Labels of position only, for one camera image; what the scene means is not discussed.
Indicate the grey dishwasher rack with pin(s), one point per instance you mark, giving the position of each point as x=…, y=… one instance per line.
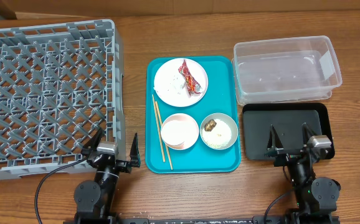
x=59, y=83

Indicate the white rice grains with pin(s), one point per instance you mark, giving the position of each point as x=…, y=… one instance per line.
x=219, y=136

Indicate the clear plastic bin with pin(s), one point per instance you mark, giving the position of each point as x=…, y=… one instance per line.
x=285, y=70

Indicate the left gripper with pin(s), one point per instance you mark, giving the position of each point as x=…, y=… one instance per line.
x=111, y=160

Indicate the black plastic tray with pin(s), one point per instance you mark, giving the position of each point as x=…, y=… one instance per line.
x=287, y=119

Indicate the red snack wrapper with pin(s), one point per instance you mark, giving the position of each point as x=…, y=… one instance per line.
x=193, y=87

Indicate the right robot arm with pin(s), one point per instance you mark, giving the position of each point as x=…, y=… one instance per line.
x=316, y=197

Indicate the teal plastic tray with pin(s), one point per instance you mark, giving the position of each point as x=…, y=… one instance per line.
x=215, y=74

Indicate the white round plate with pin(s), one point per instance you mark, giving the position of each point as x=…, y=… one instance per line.
x=163, y=89

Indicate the white tissue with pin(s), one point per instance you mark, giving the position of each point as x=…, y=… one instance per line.
x=177, y=83

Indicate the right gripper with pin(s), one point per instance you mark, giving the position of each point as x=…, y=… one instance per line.
x=285, y=155

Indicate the pink bowl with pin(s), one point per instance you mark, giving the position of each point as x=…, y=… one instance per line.
x=192, y=130

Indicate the white paper cup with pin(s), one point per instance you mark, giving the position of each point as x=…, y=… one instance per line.
x=173, y=132

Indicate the grey bowl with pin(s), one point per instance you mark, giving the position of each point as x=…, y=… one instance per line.
x=227, y=119

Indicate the brown food scrap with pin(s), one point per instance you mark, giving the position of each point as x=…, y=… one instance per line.
x=210, y=125

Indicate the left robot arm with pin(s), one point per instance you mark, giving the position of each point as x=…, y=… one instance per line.
x=94, y=197

